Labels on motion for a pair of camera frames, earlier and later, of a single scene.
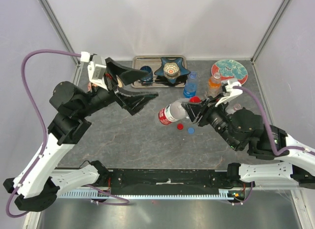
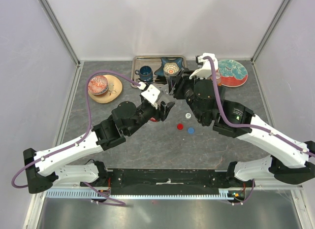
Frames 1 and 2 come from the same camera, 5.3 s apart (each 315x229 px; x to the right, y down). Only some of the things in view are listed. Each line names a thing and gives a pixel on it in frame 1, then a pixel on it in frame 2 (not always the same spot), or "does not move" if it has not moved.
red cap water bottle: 175,111 → 160,99
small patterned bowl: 171,70 does not move
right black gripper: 194,110 → 180,82
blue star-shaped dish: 183,69 does not move
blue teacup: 149,78 does not move
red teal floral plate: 231,68 does not move
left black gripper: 135,101 → 166,108
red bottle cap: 179,126 does not move
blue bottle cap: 190,130 does not move
